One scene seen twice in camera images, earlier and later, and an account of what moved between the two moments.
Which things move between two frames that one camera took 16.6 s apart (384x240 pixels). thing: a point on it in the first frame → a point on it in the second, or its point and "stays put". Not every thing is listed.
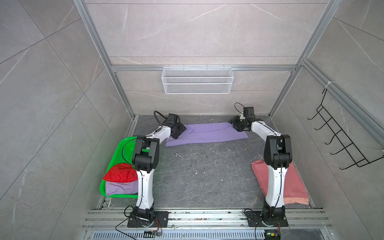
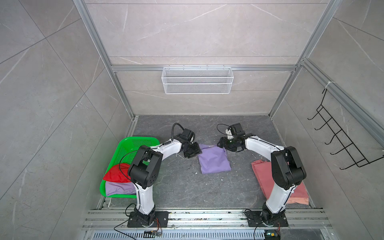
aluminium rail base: x=303 y=224 stays put
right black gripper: x=234 y=120 → x=223 y=143
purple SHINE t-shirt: x=205 y=133 → x=213 y=159
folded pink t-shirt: x=294 y=191 stays put
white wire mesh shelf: x=197 y=80 stays put
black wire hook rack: x=359 y=159 stays put
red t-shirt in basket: x=121 y=173 stays put
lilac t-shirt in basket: x=129 y=187 stays put
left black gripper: x=183 y=128 → x=197 y=151
